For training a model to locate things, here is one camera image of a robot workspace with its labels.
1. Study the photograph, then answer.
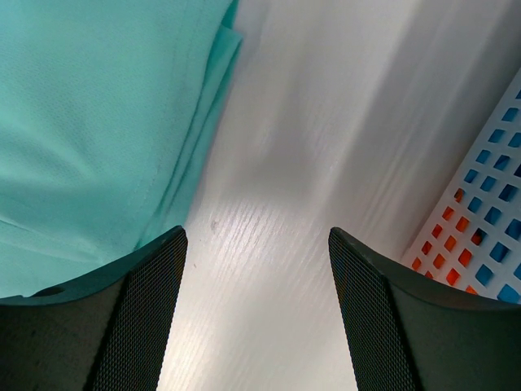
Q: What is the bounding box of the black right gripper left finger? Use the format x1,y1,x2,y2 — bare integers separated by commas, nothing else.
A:
1,226,188,390

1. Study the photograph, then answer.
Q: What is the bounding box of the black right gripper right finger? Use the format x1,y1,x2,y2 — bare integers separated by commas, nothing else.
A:
328,227,520,390

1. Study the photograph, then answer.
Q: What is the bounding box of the teal t shirt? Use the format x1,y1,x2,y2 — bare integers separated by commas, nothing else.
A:
1,1,242,297

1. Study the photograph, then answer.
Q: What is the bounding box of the orange t shirt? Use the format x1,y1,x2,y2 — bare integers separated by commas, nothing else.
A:
401,187,487,295

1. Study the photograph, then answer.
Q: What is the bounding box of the white plastic basket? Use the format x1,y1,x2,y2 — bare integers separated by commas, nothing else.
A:
401,76,520,304

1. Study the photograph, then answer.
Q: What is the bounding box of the blue t shirt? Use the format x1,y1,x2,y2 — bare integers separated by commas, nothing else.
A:
465,87,520,305

